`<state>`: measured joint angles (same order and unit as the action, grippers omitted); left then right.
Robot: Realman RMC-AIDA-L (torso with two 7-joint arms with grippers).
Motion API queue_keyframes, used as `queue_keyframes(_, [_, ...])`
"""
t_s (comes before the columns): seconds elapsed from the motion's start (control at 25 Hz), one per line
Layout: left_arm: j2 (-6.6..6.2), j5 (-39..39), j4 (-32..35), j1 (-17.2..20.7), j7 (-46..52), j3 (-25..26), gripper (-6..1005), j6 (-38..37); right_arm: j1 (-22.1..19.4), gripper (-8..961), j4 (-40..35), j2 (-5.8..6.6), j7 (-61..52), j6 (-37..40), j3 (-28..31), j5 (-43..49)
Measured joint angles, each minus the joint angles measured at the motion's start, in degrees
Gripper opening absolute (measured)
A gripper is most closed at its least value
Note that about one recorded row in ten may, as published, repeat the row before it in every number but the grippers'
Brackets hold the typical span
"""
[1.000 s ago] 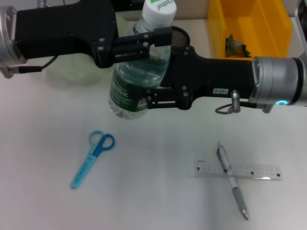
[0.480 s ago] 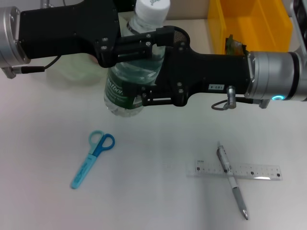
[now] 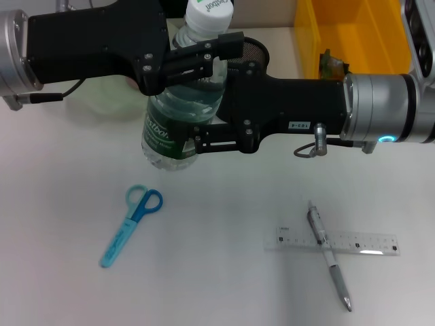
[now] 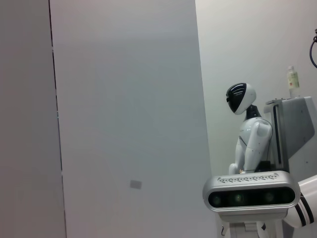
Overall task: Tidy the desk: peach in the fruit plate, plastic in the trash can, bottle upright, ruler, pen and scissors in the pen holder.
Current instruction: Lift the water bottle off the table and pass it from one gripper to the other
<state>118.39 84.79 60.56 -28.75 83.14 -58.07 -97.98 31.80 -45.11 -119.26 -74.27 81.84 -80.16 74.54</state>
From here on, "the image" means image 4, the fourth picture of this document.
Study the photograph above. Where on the small bottle white label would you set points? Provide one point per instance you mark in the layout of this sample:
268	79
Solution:
293	79

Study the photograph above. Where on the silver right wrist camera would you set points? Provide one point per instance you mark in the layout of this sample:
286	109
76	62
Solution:
250	198

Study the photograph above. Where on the white humanoid robot figure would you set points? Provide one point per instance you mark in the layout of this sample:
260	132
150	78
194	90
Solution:
252	138

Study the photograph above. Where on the grey metal cabinet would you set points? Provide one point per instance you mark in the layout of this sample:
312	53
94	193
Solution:
294	124

